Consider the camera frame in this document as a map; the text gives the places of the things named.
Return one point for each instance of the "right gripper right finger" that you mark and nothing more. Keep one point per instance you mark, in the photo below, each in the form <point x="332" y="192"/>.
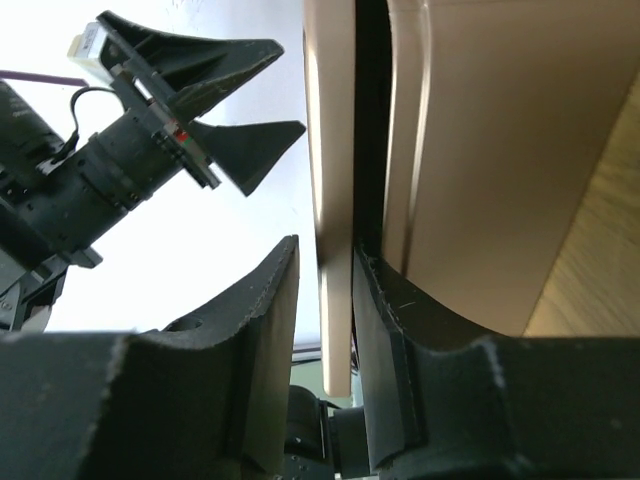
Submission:
<point x="445" y="398"/>

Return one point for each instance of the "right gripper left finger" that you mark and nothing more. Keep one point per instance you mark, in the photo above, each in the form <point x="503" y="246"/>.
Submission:
<point x="205" y="398"/>

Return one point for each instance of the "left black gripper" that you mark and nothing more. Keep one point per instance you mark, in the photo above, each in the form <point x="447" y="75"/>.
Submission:
<point x="165" y="82"/>

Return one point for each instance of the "brown tin lid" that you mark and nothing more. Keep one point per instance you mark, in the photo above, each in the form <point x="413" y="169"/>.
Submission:
<point x="329" y="36"/>

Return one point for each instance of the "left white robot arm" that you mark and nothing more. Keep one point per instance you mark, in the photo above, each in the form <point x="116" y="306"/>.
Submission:
<point x="58" y="195"/>

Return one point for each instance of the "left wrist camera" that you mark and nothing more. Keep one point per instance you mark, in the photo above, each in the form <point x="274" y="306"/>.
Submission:
<point x="86" y="49"/>

